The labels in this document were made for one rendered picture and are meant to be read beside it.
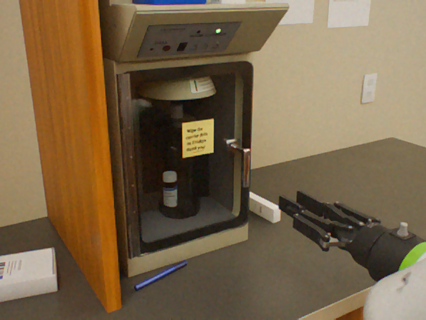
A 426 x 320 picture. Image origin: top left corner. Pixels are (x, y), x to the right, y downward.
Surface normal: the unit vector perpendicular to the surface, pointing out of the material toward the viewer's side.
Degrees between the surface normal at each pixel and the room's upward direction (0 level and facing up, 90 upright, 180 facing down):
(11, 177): 90
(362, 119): 90
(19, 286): 90
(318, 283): 0
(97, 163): 90
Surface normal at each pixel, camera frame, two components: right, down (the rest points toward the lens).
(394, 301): -0.86, -0.33
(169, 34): 0.36, 0.87
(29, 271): 0.00, -0.94
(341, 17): 0.52, 0.29
